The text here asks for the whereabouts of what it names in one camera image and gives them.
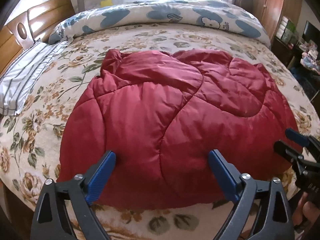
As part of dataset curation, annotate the right hand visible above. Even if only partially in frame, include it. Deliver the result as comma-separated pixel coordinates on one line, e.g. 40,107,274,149
292,192,320,226

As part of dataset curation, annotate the wooden headboard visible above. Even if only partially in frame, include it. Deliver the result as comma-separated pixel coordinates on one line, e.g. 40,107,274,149
0,0,75,74

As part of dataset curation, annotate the blue white patterned duvet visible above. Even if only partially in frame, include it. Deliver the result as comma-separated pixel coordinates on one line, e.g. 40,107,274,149
48,0,271,47

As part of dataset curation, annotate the floral bed cover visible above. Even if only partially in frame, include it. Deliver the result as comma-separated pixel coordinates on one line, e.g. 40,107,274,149
1,23,319,239

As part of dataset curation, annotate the wooden wardrobe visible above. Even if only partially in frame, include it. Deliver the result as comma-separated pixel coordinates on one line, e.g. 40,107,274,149
253,0,302,40

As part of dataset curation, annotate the red quilted down jacket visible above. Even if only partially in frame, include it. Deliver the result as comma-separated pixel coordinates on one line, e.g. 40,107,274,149
58,49,297,210

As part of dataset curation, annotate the dark side table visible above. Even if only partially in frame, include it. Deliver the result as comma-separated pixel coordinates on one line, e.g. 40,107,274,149
271,37,319,101

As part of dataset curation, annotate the striped pillow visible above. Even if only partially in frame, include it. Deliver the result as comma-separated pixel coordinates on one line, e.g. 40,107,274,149
1,40,73,116

